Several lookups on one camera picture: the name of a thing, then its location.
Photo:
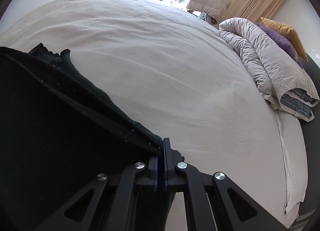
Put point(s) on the purple pillow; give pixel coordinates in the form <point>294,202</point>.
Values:
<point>280,39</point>

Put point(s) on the grey padded headboard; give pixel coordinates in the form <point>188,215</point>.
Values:
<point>312,145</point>

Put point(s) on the yellow pillow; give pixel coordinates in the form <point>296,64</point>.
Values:
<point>287,33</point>

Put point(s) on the bed with white sheet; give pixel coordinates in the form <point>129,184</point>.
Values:
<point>150,58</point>

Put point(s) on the folded grey duvet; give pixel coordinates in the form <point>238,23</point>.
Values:
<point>265,65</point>

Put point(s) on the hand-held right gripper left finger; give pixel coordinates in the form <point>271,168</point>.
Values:
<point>155,174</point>

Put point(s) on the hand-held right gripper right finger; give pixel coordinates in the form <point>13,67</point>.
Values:
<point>166,166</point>

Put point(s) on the flat white pillow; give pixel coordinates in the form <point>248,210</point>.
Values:
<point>293,160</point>

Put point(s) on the dark green sweater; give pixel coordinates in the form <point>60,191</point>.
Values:
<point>50,120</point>

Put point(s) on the beige puffer vest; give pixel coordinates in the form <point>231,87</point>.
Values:
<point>208,0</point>

